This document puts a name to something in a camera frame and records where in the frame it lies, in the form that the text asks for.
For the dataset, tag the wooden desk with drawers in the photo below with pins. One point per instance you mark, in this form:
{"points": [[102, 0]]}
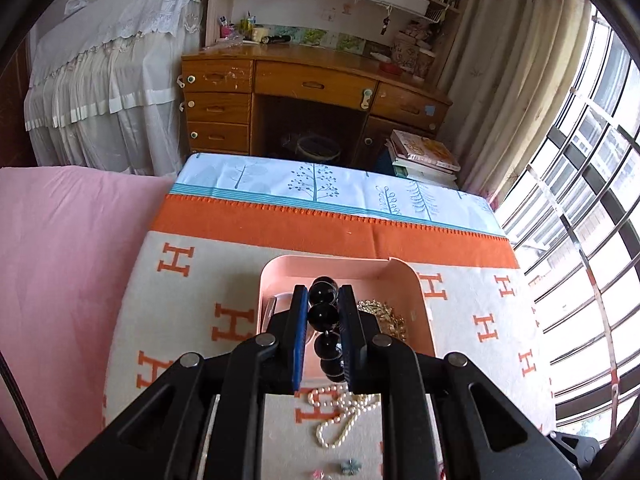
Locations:
{"points": [[310, 57]]}

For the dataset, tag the small pink charm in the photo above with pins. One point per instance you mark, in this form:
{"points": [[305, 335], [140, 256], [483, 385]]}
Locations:
{"points": [[316, 472]]}

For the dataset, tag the hanging keys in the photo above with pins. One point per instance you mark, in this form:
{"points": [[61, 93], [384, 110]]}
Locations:
{"points": [[384, 22]]}

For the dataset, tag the pink bedsheet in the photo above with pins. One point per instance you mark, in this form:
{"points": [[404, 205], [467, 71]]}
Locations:
{"points": [[65, 285]]}

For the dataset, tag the silver bangle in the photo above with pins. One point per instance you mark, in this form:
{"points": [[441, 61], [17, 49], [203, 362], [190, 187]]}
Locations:
{"points": [[270, 310]]}

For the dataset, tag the stack of books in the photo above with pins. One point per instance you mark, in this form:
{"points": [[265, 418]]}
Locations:
{"points": [[425, 152]]}

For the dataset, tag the white lace covered furniture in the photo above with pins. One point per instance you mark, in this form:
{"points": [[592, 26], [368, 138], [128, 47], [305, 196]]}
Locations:
{"points": [[110, 60]]}

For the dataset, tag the orange and cream letter-print blanket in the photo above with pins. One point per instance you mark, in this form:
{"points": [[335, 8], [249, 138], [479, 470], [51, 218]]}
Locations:
{"points": [[200, 300]]}

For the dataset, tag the black flashlight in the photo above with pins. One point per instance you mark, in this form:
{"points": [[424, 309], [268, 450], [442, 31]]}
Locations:
{"points": [[276, 39]]}

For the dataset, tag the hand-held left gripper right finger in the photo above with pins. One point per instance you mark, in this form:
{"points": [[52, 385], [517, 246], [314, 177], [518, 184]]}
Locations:
{"points": [[348, 355]]}

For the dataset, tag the round waste bin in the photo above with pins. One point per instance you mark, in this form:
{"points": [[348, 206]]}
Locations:
{"points": [[317, 147]]}

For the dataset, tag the beige curtain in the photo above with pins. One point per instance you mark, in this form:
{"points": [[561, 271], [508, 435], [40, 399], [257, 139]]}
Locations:
{"points": [[505, 85]]}

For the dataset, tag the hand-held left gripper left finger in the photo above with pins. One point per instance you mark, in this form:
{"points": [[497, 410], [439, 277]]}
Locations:
{"points": [[300, 340]]}

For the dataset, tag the teal flower charm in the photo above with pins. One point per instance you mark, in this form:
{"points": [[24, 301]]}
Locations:
{"points": [[351, 466]]}

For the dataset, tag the brown wooden door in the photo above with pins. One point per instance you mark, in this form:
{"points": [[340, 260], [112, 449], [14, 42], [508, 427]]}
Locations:
{"points": [[12, 110]]}

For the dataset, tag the metal window grille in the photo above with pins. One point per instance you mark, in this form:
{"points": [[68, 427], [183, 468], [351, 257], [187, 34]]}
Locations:
{"points": [[595, 175]]}

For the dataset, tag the pink pen holder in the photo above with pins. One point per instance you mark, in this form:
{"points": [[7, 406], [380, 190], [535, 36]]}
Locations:
{"points": [[226, 27]]}

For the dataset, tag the pink plastic tray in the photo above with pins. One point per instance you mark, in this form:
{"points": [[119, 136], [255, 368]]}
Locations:
{"points": [[330, 267]]}

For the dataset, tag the light blue tree-print sheet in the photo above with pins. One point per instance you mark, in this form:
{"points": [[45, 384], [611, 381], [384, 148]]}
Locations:
{"points": [[270, 180]]}

